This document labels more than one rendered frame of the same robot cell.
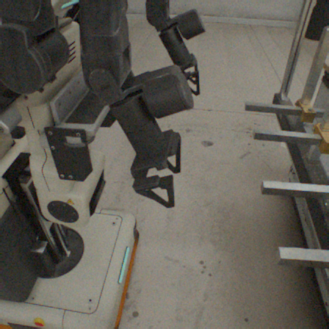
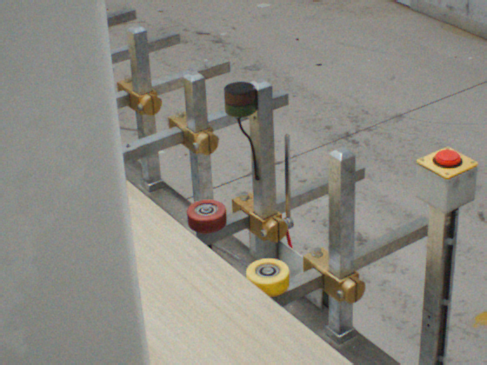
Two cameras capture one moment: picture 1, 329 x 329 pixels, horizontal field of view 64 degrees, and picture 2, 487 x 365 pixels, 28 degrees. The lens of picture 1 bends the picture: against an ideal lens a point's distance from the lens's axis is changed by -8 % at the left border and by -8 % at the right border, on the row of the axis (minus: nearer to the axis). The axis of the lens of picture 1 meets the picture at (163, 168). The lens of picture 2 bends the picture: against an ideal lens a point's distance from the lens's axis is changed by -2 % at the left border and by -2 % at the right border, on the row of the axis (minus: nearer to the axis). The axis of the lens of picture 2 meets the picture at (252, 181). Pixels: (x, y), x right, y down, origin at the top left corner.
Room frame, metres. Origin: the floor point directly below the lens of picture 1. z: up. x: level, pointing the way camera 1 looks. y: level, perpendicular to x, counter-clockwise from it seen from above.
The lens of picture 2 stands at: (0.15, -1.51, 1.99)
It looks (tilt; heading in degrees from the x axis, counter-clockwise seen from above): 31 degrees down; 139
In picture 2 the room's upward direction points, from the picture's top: 3 degrees counter-clockwise
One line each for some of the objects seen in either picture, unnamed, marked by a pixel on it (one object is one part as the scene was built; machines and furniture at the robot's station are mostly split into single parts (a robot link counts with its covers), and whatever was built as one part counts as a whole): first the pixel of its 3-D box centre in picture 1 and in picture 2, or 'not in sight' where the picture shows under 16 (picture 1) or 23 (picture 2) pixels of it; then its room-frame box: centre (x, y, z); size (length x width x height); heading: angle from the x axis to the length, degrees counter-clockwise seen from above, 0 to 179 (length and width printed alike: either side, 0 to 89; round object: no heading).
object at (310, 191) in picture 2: not in sight; (284, 202); (-1.19, -0.26, 0.84); 0.43 x 0.03 x 0.04; 83
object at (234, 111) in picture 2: not in sight; (240, 104); (-1.17, -0.39, 1.14); 0.06 x 0.06 x 0.02
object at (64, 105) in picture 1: (82, 118); not in sight; (0.64, 0.22, 0.99); 0.28 x 0.16 x 0.22; 173
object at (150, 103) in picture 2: not in sight; (139, 96); (-1.68, -0.27, 0.95); 0.14 x 0.06 x 0.05; 173
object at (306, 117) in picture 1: (305, 109); not in sight; (1.05, -0.62, 0.80); 0.14 x 0.06 x 0.05; 173
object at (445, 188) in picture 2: not in sight; (446, 182); (-0.65, -0.41, 1.18); 0.07 x 0.07 x 0.08; 83
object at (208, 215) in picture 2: not in sight; (208, 230); (-1.22, -0.45, 0.85); 0.08 x 0.08 x 0.11
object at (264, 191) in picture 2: not in sight; (263, 186); (-1.16, -0.34, 0.93); 0.04 x 0.04 x 0.48; 83
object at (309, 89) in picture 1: (310, 86); not in sight; (1.07, -0.63, 0.91); 0.04 x 0.04 x 0.48; 83
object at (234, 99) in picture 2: not in sight; (239, 93); (-1.17, -0.39, 1.16); 0.06 x 0.06 x 0.02
